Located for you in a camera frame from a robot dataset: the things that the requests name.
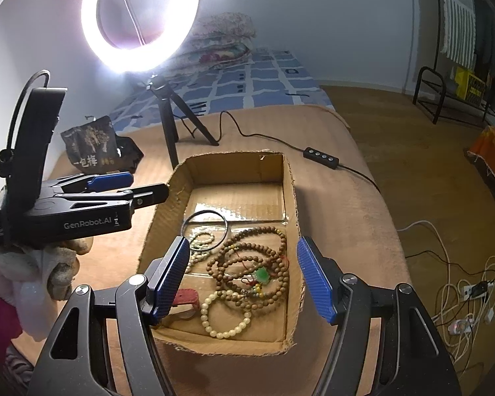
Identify dark striped cloth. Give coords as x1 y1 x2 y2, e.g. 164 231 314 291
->
0 344 38 396

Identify white large-bead bracelet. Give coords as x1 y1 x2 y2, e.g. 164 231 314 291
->
201 291 252 339

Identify orange cloth covered furniture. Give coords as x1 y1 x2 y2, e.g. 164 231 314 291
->
466 126 495 207

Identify striped towel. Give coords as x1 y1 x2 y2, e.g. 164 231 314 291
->
439 0 477 64

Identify green pendant with red cord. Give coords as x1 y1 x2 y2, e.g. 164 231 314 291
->
231 253 289 298

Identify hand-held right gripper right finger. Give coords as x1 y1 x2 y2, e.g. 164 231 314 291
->
296 236 463 396

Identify dark hanging clothes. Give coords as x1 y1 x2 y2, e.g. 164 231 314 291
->
474 0 495 104

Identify white cables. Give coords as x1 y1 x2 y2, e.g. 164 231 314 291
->
398 220 495 376

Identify black light cable with controller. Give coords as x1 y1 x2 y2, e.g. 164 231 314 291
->
219 111 380 192

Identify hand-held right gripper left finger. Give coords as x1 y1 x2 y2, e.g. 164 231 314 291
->
32 236 190 396

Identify brown bead necklace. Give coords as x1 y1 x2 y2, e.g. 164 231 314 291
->
207 226 290 310

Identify black clothes rack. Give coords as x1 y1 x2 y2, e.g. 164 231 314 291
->
433 0 495 91

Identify white ring light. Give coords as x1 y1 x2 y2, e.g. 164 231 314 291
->
81 0 199 76

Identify yellow box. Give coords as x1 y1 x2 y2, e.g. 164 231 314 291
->
454 66 489 100

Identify person's left hand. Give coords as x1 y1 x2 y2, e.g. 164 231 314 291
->
0 236 94 341

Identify black shoe rack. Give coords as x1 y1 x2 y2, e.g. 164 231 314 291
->
412 67 495 126

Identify black bangle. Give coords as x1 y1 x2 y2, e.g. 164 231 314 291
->
181 211 230 252

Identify black snack bag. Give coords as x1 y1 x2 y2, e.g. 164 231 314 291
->
60 115 144 175

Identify power strip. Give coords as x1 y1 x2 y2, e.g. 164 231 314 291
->
462 280 495 300

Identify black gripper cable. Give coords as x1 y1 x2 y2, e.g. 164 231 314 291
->
0 70 51 174

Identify cardboard box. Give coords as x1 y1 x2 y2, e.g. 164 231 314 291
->
137 149 307 357

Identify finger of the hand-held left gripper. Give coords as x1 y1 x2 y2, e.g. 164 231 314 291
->
41 183 170 215
45 172 134 194

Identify red-brown bracelet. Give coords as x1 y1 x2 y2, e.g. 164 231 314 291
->
171 288 199 320

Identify black tripod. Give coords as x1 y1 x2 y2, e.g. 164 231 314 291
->
146 75 219 170

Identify folded floral quilt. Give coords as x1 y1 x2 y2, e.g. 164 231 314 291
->
177 12 257 67

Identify blue patterned bedsheet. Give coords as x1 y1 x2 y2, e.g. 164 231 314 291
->
109 47 331 133

